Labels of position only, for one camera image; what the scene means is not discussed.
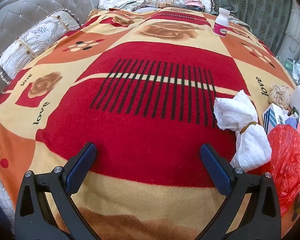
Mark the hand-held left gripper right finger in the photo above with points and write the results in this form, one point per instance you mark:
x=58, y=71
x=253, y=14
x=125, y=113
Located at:
x=215, y=167

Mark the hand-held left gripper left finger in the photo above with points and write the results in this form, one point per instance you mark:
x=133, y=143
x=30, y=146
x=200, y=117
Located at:
x=80, y=166

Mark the white knotted cloth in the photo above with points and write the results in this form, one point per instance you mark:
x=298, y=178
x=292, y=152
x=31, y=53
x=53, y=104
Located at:
x=240, y=120

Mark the red plastic bag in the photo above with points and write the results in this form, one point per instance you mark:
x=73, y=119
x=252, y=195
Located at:
x=287, y=160

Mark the white cardboard medicine box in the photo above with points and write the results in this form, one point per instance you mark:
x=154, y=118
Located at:
x=273, y=116

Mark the beige paper ball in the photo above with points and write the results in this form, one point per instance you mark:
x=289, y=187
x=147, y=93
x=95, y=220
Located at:
x=278, y=93

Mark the red orange printed blanket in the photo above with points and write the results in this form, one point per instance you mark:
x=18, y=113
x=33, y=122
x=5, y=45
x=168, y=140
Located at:
x=152, y=130

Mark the silver foil bag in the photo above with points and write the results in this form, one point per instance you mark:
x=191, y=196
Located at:
x=297, y=71

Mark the grey embroidered bolster pillow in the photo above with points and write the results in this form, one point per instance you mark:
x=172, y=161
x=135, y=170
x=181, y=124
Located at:
x=32, y=45

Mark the white pink label bottle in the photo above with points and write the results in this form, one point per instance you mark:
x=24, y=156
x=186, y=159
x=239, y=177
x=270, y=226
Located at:
x=221, y=22

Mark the white lace curtain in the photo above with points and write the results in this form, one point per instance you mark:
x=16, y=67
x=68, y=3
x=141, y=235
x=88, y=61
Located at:
x=296, y=27

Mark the pink folded clothing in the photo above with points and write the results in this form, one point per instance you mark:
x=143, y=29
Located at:
x=193, y=3

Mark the grey tufted headboard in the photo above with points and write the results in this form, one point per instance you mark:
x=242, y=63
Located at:
x=27, y=5

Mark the white crumpled garment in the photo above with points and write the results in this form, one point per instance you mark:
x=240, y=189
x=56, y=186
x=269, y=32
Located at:
x=122, y=0

